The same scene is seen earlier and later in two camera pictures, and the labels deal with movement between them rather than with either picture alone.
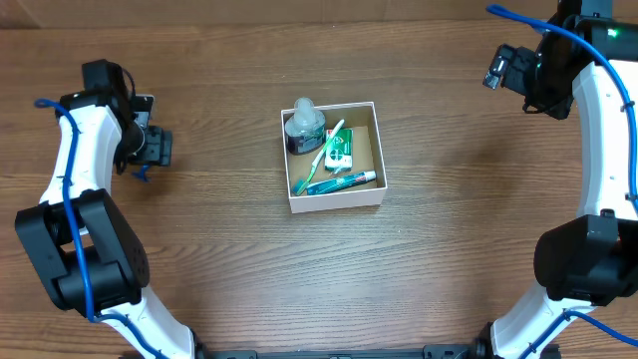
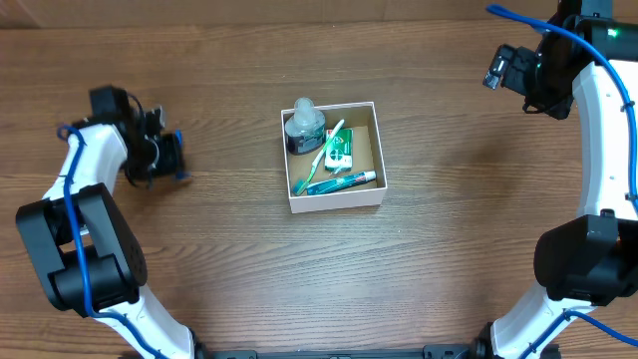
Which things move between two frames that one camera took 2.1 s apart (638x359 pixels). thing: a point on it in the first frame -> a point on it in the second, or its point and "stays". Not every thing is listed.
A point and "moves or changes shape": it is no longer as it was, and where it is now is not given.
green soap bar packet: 340,153 stays
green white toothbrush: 300,183 stays
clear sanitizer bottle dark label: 305,129 stays
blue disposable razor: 142,175 moves or changes shape
